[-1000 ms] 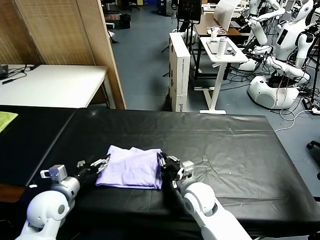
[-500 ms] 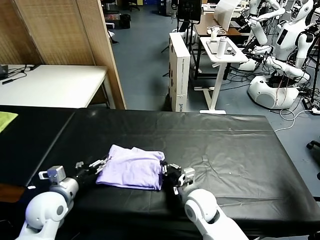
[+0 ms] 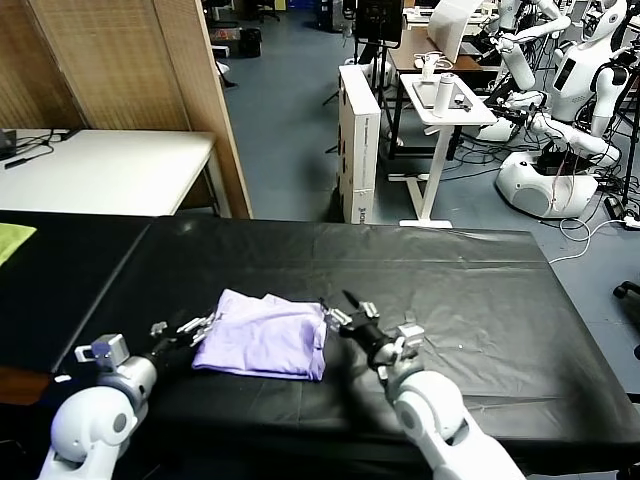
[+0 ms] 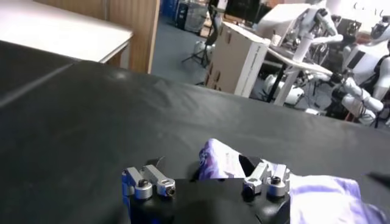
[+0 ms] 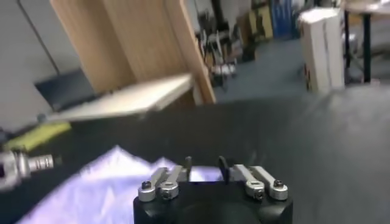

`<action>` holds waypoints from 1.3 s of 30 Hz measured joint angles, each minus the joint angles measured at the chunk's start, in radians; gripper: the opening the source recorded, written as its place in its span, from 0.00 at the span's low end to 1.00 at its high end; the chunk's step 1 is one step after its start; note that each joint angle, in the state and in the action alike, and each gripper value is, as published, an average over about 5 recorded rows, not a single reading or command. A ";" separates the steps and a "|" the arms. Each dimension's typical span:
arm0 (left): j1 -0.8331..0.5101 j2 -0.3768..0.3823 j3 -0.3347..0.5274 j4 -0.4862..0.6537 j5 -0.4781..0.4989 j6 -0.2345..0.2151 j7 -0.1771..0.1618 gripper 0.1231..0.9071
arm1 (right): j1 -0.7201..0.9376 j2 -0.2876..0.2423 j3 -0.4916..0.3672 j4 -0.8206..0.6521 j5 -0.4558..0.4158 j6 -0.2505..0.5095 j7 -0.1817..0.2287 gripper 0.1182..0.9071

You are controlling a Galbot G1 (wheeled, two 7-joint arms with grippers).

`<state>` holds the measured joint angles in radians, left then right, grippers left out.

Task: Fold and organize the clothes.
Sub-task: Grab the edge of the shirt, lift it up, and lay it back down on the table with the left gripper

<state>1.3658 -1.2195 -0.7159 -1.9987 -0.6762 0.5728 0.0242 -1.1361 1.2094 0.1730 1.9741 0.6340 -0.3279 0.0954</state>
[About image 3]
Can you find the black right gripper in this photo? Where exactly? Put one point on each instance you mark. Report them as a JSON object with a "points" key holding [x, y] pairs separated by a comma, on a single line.
{"points": [[367, 332]]}

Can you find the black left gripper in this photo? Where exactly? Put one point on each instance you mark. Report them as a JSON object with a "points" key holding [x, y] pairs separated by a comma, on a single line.
{"points": [[175, 350]]}

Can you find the light purple t-shirt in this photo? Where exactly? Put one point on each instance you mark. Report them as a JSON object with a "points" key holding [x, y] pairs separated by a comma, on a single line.
{"points": [[260, 340]]}

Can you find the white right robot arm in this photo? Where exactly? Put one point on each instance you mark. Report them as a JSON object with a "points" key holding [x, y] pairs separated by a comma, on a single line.
{"points": [[435, 410]]}

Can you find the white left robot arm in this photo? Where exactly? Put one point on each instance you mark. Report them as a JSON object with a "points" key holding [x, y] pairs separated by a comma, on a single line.
{"points": [[90, 425]]}

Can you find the white robot with raised arm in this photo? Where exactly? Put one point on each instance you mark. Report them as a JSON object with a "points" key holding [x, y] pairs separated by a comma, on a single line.
{"points": [[517, 65]]}

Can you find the glossy black table cover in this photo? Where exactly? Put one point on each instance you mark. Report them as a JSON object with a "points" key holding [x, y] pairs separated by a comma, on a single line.
{"points": [[450, 280]]}

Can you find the matte black table cover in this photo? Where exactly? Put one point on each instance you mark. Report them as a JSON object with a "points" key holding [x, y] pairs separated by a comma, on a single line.
{"points": [[60, 280]]}

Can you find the tall white cardboard box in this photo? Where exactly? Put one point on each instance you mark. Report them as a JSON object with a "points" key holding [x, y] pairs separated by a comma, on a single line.
{"points": [[360, 150]]}

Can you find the white rectangular table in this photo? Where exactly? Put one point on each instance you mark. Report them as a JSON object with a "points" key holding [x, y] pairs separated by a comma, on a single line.
{"points": [[110, 170]]}

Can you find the green cloth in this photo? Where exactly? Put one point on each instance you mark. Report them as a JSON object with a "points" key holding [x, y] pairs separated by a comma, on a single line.
{"points": [[12, 242]]}

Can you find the gray tablet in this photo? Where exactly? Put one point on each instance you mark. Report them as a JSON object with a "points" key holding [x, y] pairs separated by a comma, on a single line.
{"points": [[424, 95]]}

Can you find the white adjustable side table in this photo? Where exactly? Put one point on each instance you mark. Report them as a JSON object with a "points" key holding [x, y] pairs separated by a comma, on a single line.
{"points": [[475, 117]]}

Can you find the white bottle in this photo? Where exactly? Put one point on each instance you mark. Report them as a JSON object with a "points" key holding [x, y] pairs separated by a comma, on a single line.
{"points": [[442, 97]]}

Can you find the small black device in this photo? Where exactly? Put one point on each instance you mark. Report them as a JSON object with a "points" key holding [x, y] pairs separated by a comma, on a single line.
{"points": [[462, 102]]}

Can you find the black bar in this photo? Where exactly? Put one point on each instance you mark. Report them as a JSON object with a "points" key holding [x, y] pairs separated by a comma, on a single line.
{"points": [[22, 162]]}

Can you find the small white stand device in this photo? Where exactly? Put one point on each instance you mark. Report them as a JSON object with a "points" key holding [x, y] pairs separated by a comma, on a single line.
{"points": [[427, 70]]}

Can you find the black box device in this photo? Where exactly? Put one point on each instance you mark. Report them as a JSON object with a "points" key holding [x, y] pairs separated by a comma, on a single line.
{"points": [[7, 142]]}

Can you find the brown desk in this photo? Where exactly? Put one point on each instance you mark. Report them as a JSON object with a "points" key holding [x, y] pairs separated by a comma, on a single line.
{"points": [[406, 50]]}

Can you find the black chair caster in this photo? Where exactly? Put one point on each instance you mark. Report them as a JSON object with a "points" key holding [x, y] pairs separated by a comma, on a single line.
{"points": [[627, 292]]}

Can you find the wooden folding screen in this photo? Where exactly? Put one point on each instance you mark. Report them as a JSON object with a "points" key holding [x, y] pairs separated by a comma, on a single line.
{"points": [[125, 60]]}

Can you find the black power strip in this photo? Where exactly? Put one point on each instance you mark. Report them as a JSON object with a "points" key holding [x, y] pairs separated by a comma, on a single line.
{"points": [[614, 204]]}

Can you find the black bin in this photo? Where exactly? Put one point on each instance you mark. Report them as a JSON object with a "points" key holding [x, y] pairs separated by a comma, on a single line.
{"points": [[250, 44]]}

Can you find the black screen on stand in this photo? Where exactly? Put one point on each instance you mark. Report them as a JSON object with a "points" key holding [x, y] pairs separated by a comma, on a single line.
{"points": [[377, 20]]}

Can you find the white curved panel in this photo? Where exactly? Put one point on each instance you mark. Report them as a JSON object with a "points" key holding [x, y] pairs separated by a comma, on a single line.
{"points": [[445, 30]]}

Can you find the white humanoid robot with base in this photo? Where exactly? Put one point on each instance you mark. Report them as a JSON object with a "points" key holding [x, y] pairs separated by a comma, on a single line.
{"points": [[575, 85]]}

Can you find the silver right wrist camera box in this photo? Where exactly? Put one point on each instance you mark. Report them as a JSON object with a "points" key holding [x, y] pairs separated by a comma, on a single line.
{"points": [[412, 332]]}

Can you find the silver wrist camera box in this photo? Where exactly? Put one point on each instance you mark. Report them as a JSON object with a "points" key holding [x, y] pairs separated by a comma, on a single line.
{"points": [[112, 347], [412, 332]]}

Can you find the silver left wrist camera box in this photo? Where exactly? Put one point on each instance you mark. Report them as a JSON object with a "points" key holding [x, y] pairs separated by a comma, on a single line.
{"points": [[112, 347]]}

